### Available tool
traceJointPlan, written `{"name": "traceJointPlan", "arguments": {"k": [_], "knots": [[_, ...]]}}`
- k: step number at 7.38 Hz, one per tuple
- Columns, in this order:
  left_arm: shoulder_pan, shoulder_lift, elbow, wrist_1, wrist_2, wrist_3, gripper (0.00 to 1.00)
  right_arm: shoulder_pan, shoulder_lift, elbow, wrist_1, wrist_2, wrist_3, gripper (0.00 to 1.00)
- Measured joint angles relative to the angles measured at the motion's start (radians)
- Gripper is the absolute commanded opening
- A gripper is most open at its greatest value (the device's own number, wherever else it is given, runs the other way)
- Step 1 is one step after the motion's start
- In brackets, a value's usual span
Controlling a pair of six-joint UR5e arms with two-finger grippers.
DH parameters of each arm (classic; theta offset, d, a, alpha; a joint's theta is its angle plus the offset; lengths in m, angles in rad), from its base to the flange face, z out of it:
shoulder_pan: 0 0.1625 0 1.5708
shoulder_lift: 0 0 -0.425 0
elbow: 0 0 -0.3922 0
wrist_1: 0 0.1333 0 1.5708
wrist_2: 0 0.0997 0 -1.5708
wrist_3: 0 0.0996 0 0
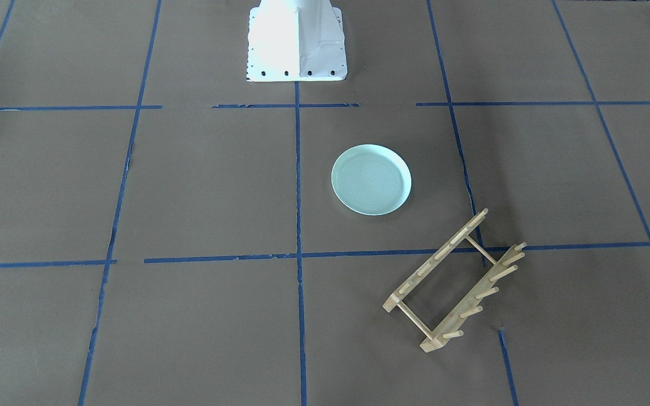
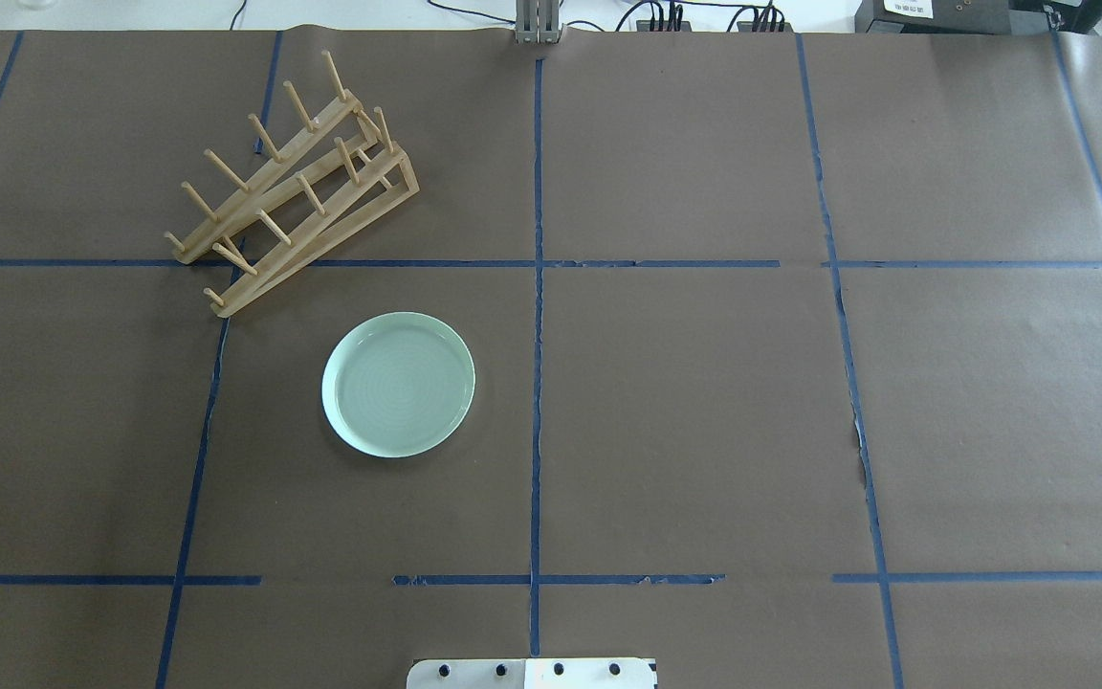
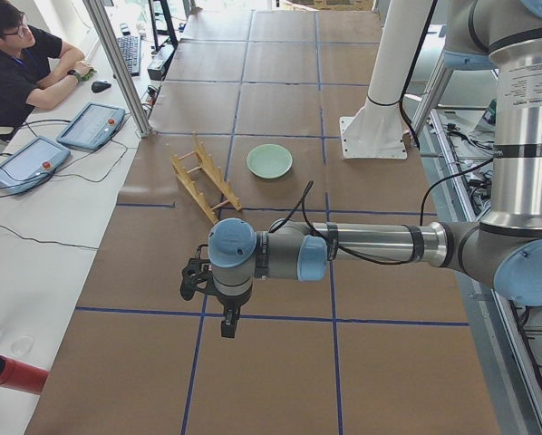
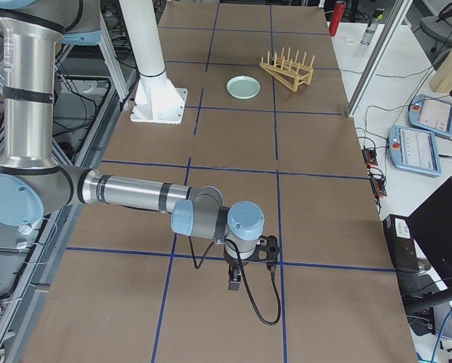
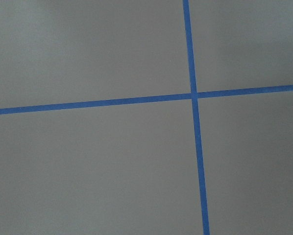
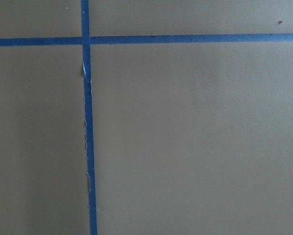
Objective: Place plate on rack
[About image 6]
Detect long blue tape strip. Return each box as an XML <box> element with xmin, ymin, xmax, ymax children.
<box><xmin>81</xmin><ymin>0</ymin><xmax>98</xmax><ymax>235</ymax></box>

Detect crossing blue tape strip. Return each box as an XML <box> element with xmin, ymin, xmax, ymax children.
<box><xmin>0</xmin><ymin>33</ymin><xmax>293</xmax><ymax>47</ymax></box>

